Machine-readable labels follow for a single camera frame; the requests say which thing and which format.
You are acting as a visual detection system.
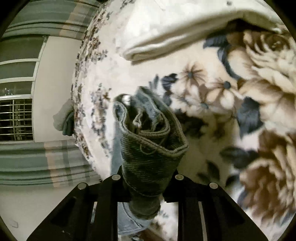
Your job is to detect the window with white frame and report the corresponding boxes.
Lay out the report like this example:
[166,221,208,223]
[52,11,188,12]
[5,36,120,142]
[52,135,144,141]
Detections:
[1,35,48,143]

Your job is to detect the folded grey green clothes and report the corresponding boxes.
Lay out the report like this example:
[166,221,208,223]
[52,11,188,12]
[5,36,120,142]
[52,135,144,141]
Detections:
[53,99,74,137]

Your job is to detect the floral bed blanket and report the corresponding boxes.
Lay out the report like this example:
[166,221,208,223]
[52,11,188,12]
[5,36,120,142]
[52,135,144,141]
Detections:
[71,1,295,240]

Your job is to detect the blue denim pants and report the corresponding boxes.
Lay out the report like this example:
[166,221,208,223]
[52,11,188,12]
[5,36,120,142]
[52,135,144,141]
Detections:
[111,86,189,235]

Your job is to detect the folded white cloth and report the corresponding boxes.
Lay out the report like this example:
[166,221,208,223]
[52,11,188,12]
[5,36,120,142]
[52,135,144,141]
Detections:
[116,1,283,61]

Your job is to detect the striped grey curtain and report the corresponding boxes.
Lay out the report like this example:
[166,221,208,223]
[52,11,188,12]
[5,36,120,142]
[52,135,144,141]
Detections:
[1,1,101,187]

